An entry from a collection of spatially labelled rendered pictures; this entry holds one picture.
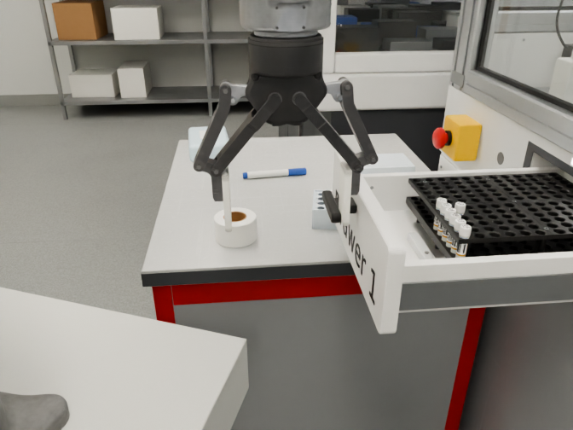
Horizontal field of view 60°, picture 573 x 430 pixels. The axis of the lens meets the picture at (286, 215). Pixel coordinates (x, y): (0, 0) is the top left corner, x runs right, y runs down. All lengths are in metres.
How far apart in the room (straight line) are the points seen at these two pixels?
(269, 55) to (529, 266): 0.35
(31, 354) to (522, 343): 0.71
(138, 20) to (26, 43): 1.18
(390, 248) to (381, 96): 0.98
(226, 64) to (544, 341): 4.21
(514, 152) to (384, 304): 0.44
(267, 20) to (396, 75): 0.99
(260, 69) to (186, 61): 4.30
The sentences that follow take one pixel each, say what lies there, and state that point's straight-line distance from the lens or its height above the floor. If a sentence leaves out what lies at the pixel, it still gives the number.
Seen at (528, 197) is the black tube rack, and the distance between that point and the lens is 0.73.
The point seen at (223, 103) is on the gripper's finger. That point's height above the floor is 1.05.
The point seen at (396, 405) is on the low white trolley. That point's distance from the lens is 1.04.
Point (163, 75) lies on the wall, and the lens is 4.85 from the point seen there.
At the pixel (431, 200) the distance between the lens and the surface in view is 0.67.
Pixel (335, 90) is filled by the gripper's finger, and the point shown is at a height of 1.06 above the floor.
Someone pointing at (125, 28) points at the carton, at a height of 0.70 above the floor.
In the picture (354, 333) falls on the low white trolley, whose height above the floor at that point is 0.60.
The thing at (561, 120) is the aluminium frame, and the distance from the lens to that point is 0.79.
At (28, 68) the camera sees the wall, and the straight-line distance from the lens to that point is 5.13.
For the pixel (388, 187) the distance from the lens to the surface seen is 0.76.
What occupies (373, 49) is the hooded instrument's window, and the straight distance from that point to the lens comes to 1.43.
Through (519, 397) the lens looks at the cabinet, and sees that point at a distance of 0.96.
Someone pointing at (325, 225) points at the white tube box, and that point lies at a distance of 0.86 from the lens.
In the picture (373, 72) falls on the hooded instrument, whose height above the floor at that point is 0.90.
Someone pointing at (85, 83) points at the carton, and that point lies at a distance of 4.60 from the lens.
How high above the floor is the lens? 1.18
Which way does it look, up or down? 27 degrees down
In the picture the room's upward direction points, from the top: straight up
